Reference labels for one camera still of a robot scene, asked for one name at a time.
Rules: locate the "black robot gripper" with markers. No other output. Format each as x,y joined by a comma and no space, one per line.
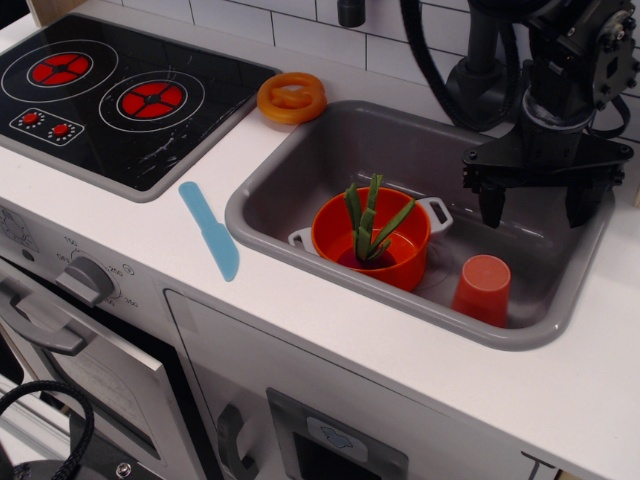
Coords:
543,150

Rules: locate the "purple toy beet green leaves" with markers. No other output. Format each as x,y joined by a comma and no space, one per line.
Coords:
367,246

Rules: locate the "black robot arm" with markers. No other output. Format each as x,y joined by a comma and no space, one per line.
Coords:
582,59

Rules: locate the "grey plastic sink basin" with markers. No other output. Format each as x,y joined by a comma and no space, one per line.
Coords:
353,140

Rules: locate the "orange plastic cup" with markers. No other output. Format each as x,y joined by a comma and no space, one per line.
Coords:
483,290

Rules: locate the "black toy faucet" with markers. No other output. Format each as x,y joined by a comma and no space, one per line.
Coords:
486,85

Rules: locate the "orange toy pretzel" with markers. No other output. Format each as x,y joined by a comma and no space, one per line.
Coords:
292,98

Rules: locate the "blue plastic toy knife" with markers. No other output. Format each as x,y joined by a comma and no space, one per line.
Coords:
215,234

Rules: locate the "white cabinet door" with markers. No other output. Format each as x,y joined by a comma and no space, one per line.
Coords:
308,418

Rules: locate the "black toy stove top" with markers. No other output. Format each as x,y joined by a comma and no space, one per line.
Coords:
123,110

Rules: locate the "toy oven door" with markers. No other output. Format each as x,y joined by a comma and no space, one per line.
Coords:
134,403

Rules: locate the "grey oven knob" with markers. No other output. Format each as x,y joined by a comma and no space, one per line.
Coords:
86,281

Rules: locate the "orange toy pot white handles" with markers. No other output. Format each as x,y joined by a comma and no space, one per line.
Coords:
404,263

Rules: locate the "black wall hook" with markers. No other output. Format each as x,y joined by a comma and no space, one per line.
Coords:
351,13

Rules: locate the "grey cabinet door handle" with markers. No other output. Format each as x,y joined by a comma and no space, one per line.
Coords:
230,425

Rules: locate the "grey oven door handle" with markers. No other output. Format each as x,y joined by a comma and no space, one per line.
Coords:
43,322

